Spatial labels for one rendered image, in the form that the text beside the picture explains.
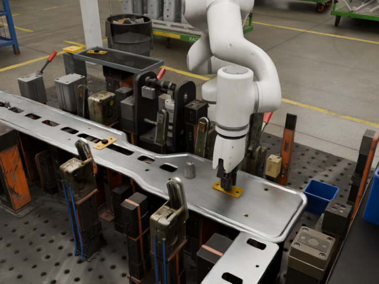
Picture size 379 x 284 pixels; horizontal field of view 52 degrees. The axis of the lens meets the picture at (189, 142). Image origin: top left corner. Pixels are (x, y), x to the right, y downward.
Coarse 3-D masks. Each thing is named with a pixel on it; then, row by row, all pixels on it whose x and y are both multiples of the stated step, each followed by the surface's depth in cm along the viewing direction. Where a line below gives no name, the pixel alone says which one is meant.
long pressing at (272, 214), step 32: (0, 96) 164; (32, 128) 139; (96, 128) 139; (96, 160) 122; (128, 160) 121; (160, 160) 121; (192, 160) 121; (160, 192) 108; (192, 192) 107; (256, 192) 107; (288, 192) 107; (224, 224) 97; (256, 224) 96; (288, 224) 96
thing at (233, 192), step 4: (216, 184) 109; (220, 184) 109; (216, 188) 108; (220, 188) 108; (232, 188) 108; (236, 188) 108; (240, 188) 108; (224, 192) 106; (228, 192) 106; (232, 192) 106; (240, 192) 106; (236, 196) 105
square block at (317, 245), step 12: (300, 240) 83; (312, 240) 83; (324, 240) 83; (300, 252) 81; (312, 252) 80; (324, 252) 80; (288, 264) 84; (300, 264) 82; (312, 264) 81; (324, 264) 79; (288, 276) 86; (300, 276) 84; (312, 276) 82; (324, 276) 88
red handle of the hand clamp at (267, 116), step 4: (272, 112) 119; (264, 116) 118; (268, 116) 118; (264, 120) 117; (268, 120) 118; (264, 124) 117; (264, 128) 117; (252, 144) 115; (248, 148) 115; (252, 148) 114; (252, 152) 115
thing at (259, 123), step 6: (252, 114) 111; (258, 114) 110; (252, 120) 112; (258, 120) 110; (252, 126) 113; (258, 126) 110; (252, 132) 113; (258, 132) 111; (246, 138) 114; (252, 138) 114; (258, 138) 112; (246, 144) 114; (258, 144) 114; (246, 150) 115; (252, 156) 114
